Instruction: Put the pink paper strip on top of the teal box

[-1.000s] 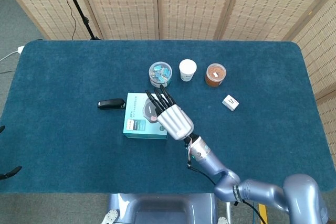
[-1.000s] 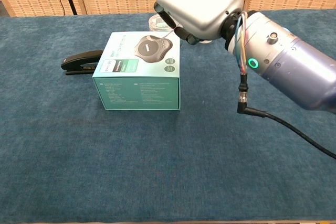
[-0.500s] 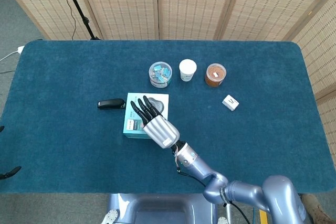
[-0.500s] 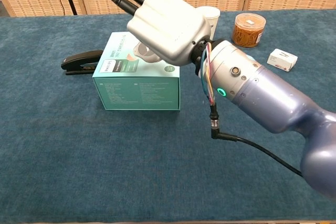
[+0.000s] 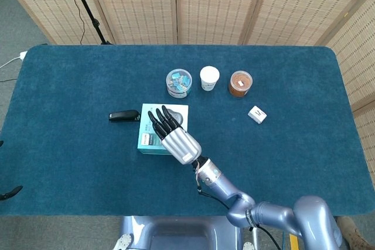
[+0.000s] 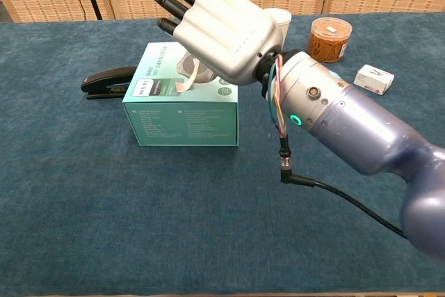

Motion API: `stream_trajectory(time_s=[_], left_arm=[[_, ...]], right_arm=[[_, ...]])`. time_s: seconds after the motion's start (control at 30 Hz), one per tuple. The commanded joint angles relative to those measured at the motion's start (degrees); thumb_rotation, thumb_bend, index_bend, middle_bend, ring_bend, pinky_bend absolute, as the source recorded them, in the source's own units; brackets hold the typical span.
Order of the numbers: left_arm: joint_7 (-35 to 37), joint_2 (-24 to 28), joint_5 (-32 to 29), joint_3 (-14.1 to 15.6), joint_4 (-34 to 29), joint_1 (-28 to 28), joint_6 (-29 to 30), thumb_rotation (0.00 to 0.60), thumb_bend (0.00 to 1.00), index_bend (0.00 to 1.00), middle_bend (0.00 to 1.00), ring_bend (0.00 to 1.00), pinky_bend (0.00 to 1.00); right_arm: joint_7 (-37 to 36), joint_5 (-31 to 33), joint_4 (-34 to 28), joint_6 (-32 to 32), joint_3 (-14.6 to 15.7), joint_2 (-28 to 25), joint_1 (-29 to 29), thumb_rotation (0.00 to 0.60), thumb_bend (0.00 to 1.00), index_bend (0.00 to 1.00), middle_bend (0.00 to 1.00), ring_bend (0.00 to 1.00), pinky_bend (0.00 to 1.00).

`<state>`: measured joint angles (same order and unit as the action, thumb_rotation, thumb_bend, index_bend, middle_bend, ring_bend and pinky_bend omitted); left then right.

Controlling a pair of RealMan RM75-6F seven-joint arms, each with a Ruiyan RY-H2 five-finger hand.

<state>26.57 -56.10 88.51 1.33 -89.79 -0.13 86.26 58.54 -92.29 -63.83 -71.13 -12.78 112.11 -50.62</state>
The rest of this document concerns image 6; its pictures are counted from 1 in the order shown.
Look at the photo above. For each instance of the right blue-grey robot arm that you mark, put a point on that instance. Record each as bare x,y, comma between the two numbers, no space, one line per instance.
354,126

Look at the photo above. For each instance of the black stapler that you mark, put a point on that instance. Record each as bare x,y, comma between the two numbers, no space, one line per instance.
104,81

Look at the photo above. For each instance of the white paper cup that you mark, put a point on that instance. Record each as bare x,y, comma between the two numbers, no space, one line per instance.
283,20

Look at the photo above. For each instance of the blue table mat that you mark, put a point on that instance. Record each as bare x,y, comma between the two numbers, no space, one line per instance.
139,206

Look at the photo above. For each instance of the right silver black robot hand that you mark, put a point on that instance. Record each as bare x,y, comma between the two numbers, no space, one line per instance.
226,36

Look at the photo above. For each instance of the green paper speaker box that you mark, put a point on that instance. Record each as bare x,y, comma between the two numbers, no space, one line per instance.
180,119

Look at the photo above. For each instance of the clear jar of rubber bands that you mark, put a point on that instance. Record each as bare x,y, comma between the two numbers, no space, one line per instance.
328,41

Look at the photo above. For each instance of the small white staple box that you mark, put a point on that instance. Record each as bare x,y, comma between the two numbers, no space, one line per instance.
373,79

